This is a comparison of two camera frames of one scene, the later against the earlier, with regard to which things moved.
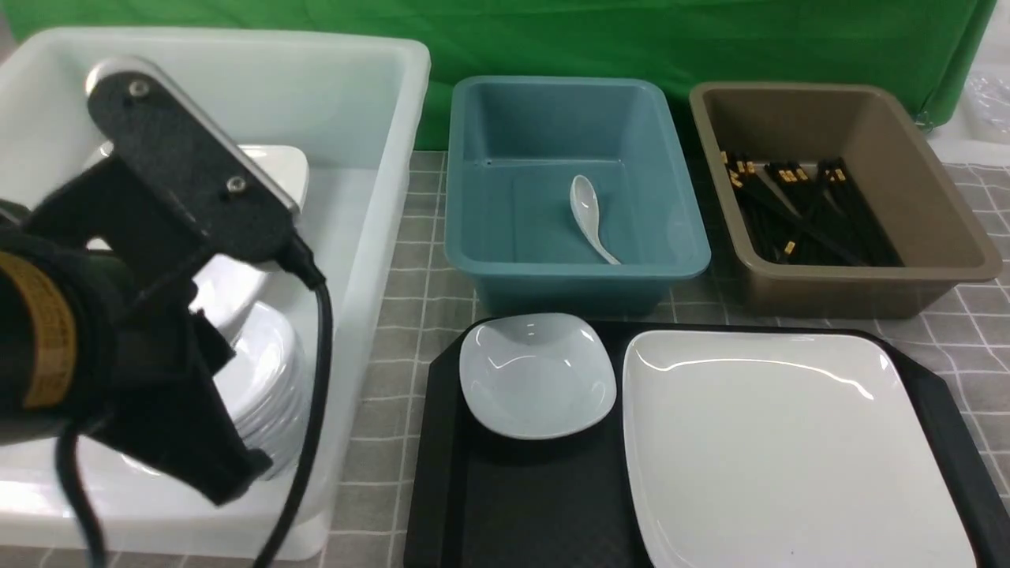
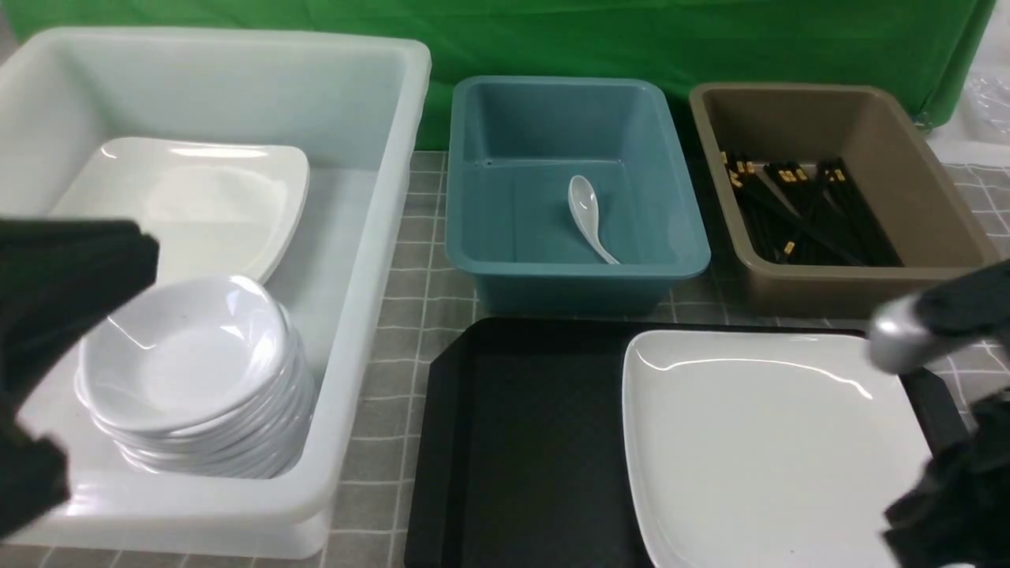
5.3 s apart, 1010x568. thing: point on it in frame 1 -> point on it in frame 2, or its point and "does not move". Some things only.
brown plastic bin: (832, 203) does not move
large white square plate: (773, 448) does not move
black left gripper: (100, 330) -> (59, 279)
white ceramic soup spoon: (585, 203) does not move
